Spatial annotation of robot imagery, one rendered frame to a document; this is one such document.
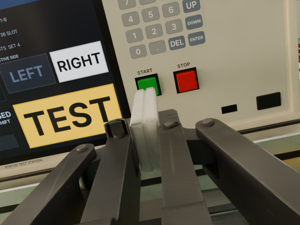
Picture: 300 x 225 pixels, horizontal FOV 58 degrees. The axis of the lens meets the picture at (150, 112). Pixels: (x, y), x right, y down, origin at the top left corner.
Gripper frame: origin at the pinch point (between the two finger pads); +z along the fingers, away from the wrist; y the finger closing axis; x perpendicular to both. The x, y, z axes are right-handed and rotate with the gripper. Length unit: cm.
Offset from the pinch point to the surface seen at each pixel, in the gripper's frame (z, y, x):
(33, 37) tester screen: 9.7, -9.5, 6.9
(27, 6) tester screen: 9.7, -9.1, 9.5
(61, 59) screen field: 9.7, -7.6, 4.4
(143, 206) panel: 21.9, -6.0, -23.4
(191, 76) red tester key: 9.2, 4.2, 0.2
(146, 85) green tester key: 9.2, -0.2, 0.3
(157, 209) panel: 21.9, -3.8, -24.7
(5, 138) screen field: 9.7, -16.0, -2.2
